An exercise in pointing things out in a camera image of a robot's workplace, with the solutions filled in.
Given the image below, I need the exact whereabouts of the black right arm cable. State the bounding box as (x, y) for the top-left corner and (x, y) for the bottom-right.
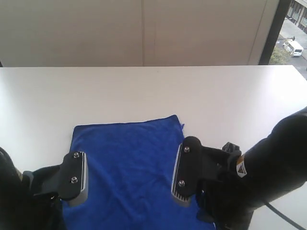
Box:
(263, 200), (307, 230)

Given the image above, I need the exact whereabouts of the blue microfibre towel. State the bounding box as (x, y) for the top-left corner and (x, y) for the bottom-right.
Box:
(63, 115), (215, 230)

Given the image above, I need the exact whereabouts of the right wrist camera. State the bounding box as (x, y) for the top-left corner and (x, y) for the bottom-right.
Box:
(171, 136), (241, 207)

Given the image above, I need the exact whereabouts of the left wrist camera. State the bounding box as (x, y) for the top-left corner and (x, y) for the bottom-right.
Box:
(28, 151), (89, 207)

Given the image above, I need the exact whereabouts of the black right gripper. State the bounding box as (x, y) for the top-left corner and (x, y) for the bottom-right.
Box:
(196, 177), (254, 230)

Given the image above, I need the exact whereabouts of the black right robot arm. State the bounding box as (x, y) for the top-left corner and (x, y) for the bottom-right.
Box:
(196, 109), (307, 230)

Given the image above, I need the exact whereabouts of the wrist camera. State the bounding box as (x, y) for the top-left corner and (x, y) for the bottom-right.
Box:
(28, 151), (89, 207)
(171, 136), (241, 207)

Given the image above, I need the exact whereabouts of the white van outside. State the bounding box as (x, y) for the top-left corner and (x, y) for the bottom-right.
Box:
(283, 40), (304, 57)

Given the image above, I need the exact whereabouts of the dark window frame post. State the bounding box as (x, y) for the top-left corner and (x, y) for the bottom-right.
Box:
(258, 0), (291, 65)

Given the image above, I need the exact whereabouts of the beige partition panel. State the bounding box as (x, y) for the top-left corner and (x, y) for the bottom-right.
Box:
(0, 0), (278, 67)

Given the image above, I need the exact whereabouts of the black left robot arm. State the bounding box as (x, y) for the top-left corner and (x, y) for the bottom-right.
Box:
(0, 148), (66, 230)

